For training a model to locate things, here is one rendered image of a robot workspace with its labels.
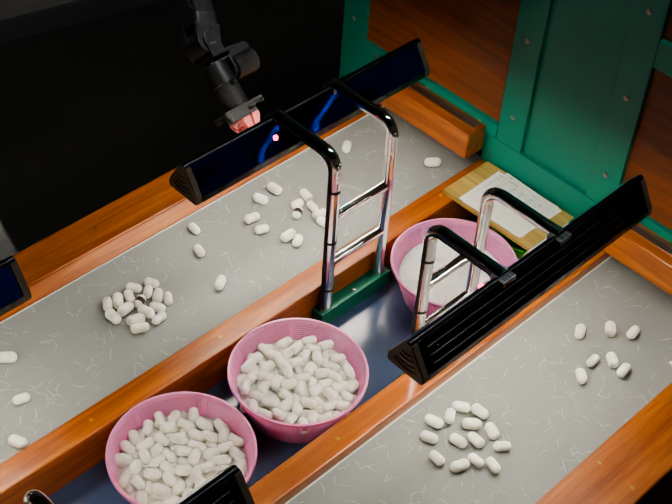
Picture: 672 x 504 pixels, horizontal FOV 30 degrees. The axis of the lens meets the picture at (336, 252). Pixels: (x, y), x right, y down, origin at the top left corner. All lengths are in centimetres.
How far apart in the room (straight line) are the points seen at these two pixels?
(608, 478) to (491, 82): 93
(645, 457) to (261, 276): 84
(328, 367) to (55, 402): 51
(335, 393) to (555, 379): 43
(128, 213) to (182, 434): 57
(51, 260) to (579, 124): 111
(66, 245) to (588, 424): 110
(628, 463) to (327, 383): 57
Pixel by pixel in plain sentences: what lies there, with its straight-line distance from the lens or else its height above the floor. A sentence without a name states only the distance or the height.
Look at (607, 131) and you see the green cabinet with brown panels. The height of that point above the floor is 102.
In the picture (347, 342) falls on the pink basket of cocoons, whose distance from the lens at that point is 242.
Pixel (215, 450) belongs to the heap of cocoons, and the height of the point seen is 74.
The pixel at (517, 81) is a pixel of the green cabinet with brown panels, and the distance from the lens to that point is 268.
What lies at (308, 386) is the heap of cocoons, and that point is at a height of 73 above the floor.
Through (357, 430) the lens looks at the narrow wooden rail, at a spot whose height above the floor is 77.
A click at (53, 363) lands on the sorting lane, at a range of 243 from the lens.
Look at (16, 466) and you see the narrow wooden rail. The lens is 226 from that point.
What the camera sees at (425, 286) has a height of 97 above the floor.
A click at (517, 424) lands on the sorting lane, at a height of 74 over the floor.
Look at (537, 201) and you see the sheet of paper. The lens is 275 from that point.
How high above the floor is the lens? 256
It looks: 44 degrees down
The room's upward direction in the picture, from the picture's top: 4 degrees clockwise
